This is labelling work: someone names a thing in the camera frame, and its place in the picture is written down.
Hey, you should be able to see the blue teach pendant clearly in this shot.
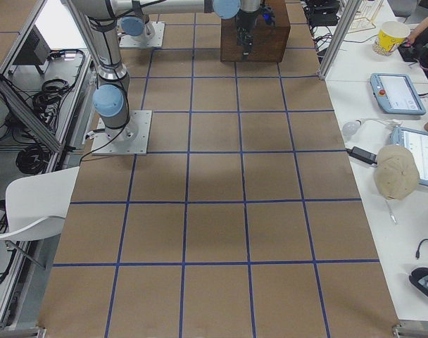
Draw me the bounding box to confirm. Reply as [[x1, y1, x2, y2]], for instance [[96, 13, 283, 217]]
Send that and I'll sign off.
[[370, 73, 426, 115], [390, 127, 428, 186]]

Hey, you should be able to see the dark wooden drawer cabinet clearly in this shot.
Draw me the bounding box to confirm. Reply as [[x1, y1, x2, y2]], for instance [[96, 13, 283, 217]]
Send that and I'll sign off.
[[213, 1, 291, 63]]

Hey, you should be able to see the blue teach pendant near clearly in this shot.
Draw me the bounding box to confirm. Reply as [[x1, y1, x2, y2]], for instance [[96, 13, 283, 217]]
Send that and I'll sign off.
[[390, 127, 428, 186]]

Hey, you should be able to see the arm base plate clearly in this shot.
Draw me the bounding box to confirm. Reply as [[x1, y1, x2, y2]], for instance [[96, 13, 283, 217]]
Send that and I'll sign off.
[[91, 110, 152, 156], [120, 21, 165, 49]]

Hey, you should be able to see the gold wire rack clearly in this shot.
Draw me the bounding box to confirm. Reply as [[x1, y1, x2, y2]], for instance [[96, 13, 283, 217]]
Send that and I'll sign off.
[[348, 0, 383, 33]]

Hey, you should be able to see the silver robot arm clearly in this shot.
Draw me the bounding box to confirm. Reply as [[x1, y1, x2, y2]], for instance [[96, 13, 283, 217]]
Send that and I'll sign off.
[[68, 1, 264, 155], [120, 15, 156, 40]]

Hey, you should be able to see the black power adapter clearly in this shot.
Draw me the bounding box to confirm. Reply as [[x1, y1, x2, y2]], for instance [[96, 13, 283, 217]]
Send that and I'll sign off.
[[346, 146, 377, 165]]

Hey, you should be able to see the white light bulb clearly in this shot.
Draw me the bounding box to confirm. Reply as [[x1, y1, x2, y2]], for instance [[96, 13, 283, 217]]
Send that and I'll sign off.
[[341, 120, 363, 138]]

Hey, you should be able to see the blue teach pendant far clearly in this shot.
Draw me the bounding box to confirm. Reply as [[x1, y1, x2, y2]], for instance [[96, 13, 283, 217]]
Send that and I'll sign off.
[[370, 73, 426, 115]]

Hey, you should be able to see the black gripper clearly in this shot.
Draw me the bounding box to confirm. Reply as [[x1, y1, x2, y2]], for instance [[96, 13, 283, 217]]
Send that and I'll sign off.
[[235, 9, 257, 57]]

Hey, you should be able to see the yellow popcorn bucket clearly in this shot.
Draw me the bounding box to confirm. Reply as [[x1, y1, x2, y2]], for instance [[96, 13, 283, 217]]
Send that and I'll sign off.
[[372, 21, 410, 56]]

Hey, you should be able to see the beige baseball cap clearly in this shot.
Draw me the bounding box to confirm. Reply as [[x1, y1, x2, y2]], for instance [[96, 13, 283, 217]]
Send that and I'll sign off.
[[374, 144, 420, 200]]

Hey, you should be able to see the white plastic chair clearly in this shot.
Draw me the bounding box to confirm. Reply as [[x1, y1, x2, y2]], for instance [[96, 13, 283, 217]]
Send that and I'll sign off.
[[0, 166, 80, 270]]

